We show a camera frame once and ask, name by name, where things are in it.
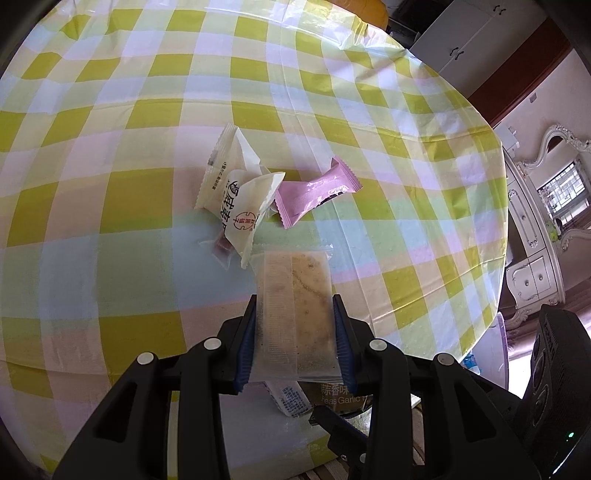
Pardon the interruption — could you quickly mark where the ornate white mirror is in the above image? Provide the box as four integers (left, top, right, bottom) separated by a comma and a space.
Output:
515, 124, 591, 254

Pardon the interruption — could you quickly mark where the white dark band cookie packet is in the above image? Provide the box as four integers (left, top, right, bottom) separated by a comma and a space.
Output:
194, 124, 269, 213

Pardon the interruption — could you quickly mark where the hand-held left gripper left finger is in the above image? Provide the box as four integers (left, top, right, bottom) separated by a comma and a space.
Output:
53, 293, 259, 480

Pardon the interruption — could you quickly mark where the frosted crumbly cake packet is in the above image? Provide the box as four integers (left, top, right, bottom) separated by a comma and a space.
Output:
254, 242, 340, 384

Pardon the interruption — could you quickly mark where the yellow leather armchair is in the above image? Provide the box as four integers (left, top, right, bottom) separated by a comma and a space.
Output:
365, 0, 391, 31

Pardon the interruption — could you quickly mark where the pink chocolate snack packet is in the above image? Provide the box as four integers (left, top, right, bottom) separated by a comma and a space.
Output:
274, 157, 363, 229

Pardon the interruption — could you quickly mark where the green checkered tablecloth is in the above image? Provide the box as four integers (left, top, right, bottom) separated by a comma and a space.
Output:
0, 0, 509, 472

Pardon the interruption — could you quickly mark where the purple white cardboard box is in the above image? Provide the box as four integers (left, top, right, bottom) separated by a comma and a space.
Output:
489, 314, 511, 393

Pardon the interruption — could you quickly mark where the white wardrobe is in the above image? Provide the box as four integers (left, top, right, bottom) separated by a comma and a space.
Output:
409, 0, 550, 100

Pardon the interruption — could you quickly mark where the white blue snack packet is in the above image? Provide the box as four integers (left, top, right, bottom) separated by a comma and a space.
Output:
263, 378, 310, 418

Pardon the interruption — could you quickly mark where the purple bar snack packet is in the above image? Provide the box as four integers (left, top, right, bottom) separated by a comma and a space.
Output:
199, 231, 250, 269

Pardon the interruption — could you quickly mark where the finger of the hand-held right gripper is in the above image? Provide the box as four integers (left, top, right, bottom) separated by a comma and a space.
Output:
307, 406, 370, 469

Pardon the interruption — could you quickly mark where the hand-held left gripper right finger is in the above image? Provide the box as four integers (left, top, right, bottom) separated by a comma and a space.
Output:
331, 294, 541, 480

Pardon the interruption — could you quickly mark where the white ornate dressing table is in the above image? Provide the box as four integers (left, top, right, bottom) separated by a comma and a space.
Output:
503, 185, 568, 324

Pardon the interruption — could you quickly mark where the green pea snack packet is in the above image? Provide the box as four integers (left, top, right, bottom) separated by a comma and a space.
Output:
300, 381, 375, 418

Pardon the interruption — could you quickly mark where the white red emblem cake packet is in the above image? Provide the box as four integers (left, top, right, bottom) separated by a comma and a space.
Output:
215, 171, 286, 268

